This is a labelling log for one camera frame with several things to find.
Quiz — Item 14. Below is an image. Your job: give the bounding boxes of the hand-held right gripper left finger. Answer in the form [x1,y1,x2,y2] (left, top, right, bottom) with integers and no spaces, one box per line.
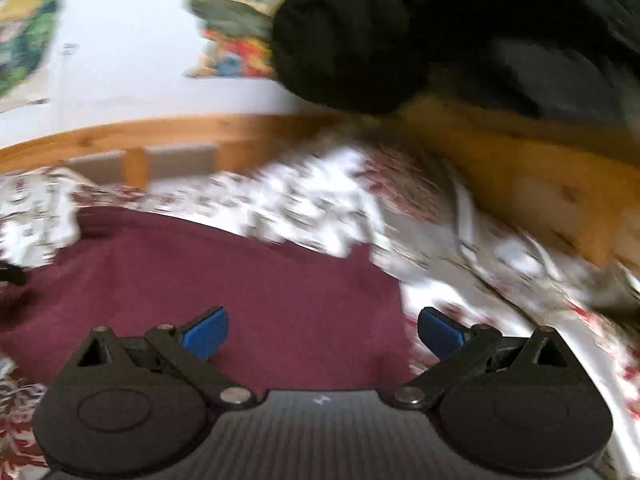
[59,306,257,407]

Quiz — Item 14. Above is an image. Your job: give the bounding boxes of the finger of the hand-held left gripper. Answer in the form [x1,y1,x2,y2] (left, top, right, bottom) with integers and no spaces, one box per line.
[0,260,29,287]

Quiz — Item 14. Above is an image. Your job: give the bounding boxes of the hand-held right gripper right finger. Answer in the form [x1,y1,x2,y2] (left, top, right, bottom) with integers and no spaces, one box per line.
[389,306,582,407]

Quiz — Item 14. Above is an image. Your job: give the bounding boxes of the maroon long-sleeve shirt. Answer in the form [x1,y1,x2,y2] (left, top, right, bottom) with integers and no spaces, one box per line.
[0,207,417,393]

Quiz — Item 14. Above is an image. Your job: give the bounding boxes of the white floral satin blanket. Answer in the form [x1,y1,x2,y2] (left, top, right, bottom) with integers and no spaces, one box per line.
[0,144,640,480]

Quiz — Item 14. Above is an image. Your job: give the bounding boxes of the black quilted jacket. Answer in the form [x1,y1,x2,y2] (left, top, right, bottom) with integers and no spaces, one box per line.
[271,0,640,123]

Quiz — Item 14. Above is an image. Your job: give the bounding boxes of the wooden bed frame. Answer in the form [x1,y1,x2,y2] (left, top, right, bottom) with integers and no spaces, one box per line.
[0,97,640,273]

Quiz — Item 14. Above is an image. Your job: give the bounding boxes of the cartoon figure wall poster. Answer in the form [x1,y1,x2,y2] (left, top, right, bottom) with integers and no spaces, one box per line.
[0,0,68,113]

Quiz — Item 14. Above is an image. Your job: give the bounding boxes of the colourful landscape wall poster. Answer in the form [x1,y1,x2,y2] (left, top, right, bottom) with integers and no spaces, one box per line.
[181,0,303,81]

